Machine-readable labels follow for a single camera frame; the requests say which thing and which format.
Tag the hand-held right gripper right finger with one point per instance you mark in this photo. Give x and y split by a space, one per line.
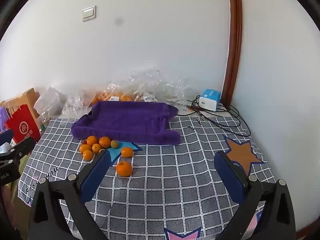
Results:
230 180

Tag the large orange with stem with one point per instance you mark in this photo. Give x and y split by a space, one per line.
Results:
124 168

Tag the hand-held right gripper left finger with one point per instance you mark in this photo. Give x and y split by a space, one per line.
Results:
97 172

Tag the pile of bagged oranges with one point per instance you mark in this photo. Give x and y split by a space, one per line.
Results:
107 96

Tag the brown wooden door frame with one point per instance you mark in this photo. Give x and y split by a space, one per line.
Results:
233 42

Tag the purple towel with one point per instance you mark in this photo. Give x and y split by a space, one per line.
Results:
125 122

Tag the clear plastic bottle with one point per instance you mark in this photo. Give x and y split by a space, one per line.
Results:
44 118

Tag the small yellow-green fruit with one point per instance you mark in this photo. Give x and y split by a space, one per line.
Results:
114 144

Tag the crumpled clear plastic bag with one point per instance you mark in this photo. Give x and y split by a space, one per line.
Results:
75 102

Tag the grey checked tablecloth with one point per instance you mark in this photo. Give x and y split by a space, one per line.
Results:
162 192

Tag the white wall light switch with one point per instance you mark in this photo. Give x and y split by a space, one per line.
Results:
89 13

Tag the red paper bag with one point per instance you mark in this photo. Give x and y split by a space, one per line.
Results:
22 127

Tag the large clear plastic bag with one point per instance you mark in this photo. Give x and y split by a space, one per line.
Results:
150 85

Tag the purple plush cloth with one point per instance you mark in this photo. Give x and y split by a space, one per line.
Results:
3 118

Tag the wooden chair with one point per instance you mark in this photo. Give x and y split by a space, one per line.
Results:
28 96

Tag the blue and white box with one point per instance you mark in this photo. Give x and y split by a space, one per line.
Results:
209 99

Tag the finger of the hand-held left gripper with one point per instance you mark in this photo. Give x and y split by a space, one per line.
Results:
20 148
6 136

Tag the grey plastic bag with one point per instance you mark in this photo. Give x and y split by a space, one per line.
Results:
50 101

